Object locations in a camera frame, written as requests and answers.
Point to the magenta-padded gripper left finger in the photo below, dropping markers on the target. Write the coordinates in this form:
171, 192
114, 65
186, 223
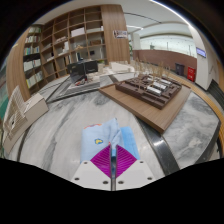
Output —
93, 175

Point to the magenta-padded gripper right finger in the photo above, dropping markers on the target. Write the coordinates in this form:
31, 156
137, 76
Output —
133, 173

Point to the light blue printed towel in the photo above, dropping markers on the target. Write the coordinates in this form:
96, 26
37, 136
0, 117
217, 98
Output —
96, 143

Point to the brown model on wooden base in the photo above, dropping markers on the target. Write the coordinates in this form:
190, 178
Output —
150, 90

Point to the white architectural model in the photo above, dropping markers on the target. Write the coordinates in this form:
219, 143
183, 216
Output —
26, 113

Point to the black building model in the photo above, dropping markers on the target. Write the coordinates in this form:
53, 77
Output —
80, 71

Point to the small white building model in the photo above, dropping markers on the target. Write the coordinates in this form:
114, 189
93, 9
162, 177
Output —
116, 68

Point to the dark grey bin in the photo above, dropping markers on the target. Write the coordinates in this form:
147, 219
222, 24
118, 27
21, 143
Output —
179, 69

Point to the wooden shelf unit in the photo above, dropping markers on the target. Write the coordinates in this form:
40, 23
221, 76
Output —
66, 40

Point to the wall screen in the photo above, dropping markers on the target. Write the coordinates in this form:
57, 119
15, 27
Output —
201, 52

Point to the wall poster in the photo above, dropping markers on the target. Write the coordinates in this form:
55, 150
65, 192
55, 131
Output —
120, 34

